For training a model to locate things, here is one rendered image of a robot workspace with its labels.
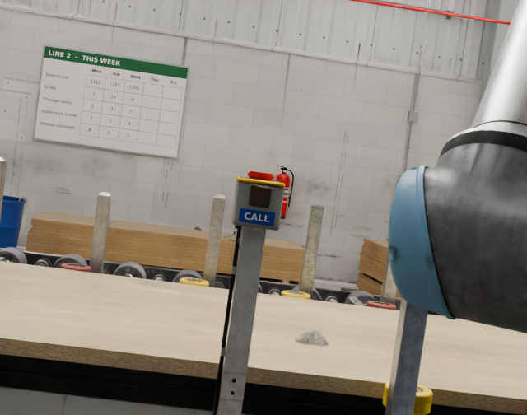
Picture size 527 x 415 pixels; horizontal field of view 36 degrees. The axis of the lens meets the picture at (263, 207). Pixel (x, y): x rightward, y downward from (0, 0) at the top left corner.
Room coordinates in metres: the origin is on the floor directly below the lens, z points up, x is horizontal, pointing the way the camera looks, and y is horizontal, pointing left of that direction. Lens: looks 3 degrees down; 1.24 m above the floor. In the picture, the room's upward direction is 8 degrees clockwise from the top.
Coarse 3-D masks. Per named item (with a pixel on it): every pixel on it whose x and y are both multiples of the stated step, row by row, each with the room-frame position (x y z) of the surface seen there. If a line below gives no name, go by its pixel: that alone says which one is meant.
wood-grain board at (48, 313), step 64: (0, 320) 1.45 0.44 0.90; (64, 320) 1.52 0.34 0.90; (128, 320) 1.60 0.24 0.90; (192, 320) 1.69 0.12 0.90; (256, 320) 1.78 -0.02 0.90; (320, 320) 1.88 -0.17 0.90; (384, 320) 2.00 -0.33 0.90; (448, 320) 2.13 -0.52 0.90; (320, 384) 1.37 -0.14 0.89; (384, 384) 1.38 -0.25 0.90; (448, 384) 1.43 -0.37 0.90; (512, 384) 1.50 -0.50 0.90
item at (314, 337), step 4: (308, 332) 1.63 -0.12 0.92; (312, 332) 1.68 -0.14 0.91; (316, 332) 1.65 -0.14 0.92; (304, 336) 1.62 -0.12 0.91; (308, 336) 1.62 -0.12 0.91; (312, 336) 1.64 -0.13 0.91; (316, 336) 1.64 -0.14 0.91; (320, 336) 1.64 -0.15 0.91; (296, 340) 1.62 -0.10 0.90; (300, 340) 1.62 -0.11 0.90; (304, 340) 1.61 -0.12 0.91; (308, 340) 1.61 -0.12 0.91; (312, 340) 1.63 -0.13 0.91; (316, 340) 1.62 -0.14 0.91; (320, 340) 1.61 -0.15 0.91; (324, 340) 1.62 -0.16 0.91; (316, 344) 1.60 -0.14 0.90; (320, 344) 1.61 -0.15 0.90; (324, 344) 1.61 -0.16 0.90; (328, 344) 1.62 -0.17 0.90
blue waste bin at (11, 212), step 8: (8, 200) 6.74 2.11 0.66; (16, 200) 6.70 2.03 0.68; (24, 200) 6.59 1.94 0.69; (8, 208) 6.33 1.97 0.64; (16, 208) 6.40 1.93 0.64; (8, 216) 6.34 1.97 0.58; (16, 216) 6.42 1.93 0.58; (24, 216) 6.51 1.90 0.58; (0, 224) 6.30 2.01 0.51; (8, 224) 6.35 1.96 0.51; (16, 224) 6.44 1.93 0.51; (24, 224) 6.47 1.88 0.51; (0, 232) 6.30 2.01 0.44; (8, 232) 6.36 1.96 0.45; (16, 232) 6.46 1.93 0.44; (0, 240) 6.31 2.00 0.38; (8, 240) 6.37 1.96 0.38; (16, 240) 6.50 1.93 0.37
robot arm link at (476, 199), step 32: (512, 32) 0.73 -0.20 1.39; (512, 64) 0.69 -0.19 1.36; (512, 96) 0.67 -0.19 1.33; (480, 128) 0.64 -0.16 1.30; (512, 128) 0.64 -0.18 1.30; (448, 160) 0.65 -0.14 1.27; (480, 160) 0.62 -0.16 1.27; (512, 160) 0.62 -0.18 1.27; (416, 192) 0.63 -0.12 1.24; (448, 192) 0.62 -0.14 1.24; (480, 192) 0.61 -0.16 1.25; (512, 192) 0.60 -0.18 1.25; (416, 224) 0.61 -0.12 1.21; (448, 224) 0.60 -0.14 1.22; (480, 224) 0.59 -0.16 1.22; (512, 224) 0.58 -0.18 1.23; (416, 256) 0.61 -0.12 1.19; (448, 256) 0.60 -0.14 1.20; (480, 256) 0.58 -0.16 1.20; (512, 256) 0.57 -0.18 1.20; (416, 288) 0.62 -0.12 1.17; (448, 288) 0.60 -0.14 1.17; (480, 288) 0.59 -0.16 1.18; (512, 288) 0.57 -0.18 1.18; (480, 320) 0.62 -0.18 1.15; (512, 320) 0.59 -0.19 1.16
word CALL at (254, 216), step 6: (240, 210) 1.18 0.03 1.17; (246, 210) 1.18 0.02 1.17; (252, 210) 1.18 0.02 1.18; (240, 216) 1.18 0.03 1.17; (246, 216) 1.18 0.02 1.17; (252, 216) 1.18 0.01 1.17; (258, 216) 1.18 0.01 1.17; (264, 216) 1.18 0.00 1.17; (270, 216) 1.18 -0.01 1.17; (246, 222) 1.18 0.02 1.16; (252, 222) 1.18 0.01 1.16; (258, 222) 1.18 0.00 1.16; (264, 222) 1.18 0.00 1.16; (270, 222) 1.18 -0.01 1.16
